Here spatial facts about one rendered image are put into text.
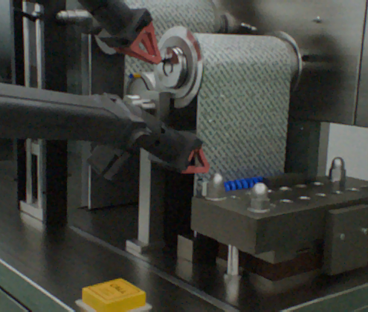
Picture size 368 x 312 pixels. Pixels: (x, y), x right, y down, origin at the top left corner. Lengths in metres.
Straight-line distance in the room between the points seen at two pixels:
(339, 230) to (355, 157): 3.11
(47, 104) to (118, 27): 0.34
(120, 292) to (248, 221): 0.23
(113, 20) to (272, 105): 0.37
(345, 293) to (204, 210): 0.27
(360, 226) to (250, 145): 0.25
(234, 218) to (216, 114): 0.23
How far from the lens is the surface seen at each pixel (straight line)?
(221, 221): 1.04
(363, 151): 4.17
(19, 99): 0.74
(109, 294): 0.95
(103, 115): 0.88
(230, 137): 1.18
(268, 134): 1.25
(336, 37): 1.33
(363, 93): 1.29
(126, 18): 1.09
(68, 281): 1.07
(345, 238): 1.13
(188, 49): 1.13
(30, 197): 1.47
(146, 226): 1.21
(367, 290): 1.15
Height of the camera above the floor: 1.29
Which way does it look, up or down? 10 degrees down
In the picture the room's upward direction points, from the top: 2 degrees clockwise
